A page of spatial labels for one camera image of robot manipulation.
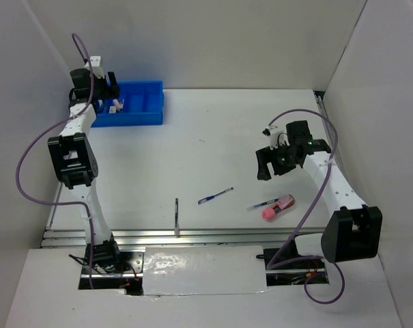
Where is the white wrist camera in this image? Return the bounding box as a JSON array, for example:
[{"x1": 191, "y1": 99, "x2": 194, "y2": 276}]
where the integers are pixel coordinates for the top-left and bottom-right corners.
[
  {"x1": 83, "y1": 56, "x2": 105, "y2": 79},
  {"x1": 262, "y1": 125, "x2": 287, "y2": 150}
]

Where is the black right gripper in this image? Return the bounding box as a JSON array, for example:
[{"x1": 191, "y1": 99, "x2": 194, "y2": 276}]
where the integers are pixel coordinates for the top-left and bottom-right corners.
[{"x1": 256, "y1": 141, "x2": 298, "y2": 180}]

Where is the aluminium right rail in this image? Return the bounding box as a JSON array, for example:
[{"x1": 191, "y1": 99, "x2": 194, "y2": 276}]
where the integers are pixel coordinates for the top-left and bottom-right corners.
[{"x1": 313, "y1": 90, "x2": 369, "y2": 242}]

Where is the silver foil cover sheet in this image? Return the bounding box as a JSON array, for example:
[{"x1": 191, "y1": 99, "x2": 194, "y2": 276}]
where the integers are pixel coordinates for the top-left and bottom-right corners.
[{"x1": 143, "y1": 246, "x2": 268, "y2": 296}]

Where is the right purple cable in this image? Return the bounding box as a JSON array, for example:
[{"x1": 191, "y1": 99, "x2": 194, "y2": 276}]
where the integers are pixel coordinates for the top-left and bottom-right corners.
[{"x1": 266, "y1": 109, "x2": 346, "y2": 305}]

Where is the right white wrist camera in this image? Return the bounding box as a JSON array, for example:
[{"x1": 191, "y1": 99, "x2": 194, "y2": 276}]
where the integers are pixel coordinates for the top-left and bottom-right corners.
[{"x1": 262, "y1": 125, "x2": 287, "y2": 150}]

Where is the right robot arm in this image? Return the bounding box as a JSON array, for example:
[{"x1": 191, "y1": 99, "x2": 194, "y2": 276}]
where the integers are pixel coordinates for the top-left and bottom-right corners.
[{"x1": 255, "y1": 120, "x2": 383, "y2": 268}]

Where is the dark blue gel pen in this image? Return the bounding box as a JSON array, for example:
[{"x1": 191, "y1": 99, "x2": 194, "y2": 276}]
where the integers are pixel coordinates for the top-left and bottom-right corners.
[{"x1": 246, "y1": 198, "x2": 279, "y2": 212}]

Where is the blue clear ballpoint pen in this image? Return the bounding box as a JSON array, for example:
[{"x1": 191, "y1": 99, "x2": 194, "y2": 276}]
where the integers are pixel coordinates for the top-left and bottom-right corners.
[{"x1": 197, "y1": 187, "x2": 234, "y2": 205}]

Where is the aluminium front rail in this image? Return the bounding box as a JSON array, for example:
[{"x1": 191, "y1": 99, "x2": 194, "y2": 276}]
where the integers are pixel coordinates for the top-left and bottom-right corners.
[{"x1": 40, "y1": 226, "x2": 360, "y2": 247}]

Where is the aluminium rail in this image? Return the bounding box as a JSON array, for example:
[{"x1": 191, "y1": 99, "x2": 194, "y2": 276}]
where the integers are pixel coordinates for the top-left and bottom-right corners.
[
  {"x1": 313, "y1": 90, "x2": 369, "y2": 242},
  {"x1": 40, "y1": 226, "x2": 360, "y2": 247}
]

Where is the black gel pen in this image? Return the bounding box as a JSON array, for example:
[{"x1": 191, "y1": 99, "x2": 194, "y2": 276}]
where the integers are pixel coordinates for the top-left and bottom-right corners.
[{"x1": 174, "y1": 198, "x2": 180, "y2": 238}]

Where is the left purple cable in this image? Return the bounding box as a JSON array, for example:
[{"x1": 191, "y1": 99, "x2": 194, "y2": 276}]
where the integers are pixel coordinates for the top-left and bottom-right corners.
[{"x1": 14, "y1": 33, "x2": 98, "y2": 290}]

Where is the purple cable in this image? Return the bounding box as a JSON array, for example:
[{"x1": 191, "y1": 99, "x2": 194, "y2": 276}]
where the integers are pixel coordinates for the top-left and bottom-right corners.
[
  {"x1": 14, "y1": 33, "x2": 98, "y2": 290},
  {"x1": 266, "y1": 109, "x2": 346, "y2": 305}
]

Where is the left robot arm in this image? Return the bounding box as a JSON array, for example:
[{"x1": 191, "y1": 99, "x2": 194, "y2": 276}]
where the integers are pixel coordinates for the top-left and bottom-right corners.
[{"x1": 48, "y1": 66, "x2": 123, "y2": 273}]

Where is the pink capped marker tube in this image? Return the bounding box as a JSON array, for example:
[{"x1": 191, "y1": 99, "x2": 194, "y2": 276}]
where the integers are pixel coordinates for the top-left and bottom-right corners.
[{"x1": 262, "y1": 195, "x2": 295, "y2": 221}]

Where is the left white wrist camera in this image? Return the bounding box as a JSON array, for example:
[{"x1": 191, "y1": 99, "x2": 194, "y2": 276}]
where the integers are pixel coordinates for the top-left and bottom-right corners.
[{"x1": 83, "y1": 56, "x2": 105, "y2": 79}]

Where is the blue compartment tray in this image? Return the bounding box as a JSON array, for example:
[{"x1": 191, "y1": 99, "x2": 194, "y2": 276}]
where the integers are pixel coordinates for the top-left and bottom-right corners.
[{"x1": 92, "y1": 81, "x2": 164, "y2": 128}]

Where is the pink white mini stapler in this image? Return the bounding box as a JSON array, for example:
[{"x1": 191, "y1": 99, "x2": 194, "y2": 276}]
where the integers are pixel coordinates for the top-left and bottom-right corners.
[{"x1": 113, "y1": 99, "x2": 124, "y2": 112}]

